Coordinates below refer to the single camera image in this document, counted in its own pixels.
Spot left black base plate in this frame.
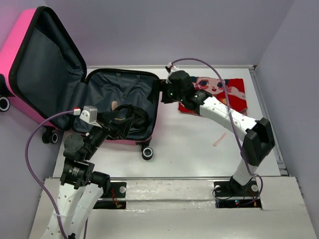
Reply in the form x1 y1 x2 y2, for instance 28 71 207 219
93 181 127 210

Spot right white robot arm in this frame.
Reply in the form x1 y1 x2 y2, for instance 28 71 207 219
161 70 275 195

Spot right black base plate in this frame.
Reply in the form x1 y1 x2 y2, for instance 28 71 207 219
212 180 262 209

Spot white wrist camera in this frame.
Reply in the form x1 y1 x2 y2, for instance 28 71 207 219
73 106 99 126
165 62 181 76

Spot black headphones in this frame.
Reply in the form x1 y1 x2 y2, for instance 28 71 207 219
113 104 152 135

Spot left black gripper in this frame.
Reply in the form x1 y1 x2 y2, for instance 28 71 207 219
84 109 135 159

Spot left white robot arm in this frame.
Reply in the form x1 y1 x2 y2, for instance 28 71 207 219
42 108 123 239

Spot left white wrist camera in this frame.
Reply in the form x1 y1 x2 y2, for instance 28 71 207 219
73 106 99 126

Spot red cartoon girl cloth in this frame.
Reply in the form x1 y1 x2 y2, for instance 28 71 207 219
191 76 248 115

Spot pink stick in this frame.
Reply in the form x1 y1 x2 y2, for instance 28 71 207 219
213 132 227 147

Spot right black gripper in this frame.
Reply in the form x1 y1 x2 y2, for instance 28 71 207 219
149 78 185 103

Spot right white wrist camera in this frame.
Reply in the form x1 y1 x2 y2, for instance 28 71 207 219
165 62 181 76

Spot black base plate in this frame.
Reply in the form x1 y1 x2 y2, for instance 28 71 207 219
93 181 127 210
212 180 262 209

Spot tan oval wooden piece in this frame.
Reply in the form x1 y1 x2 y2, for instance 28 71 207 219
111 101 118 111

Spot pink hard-shell suitcase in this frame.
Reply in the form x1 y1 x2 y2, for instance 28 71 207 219
0 6 160 160

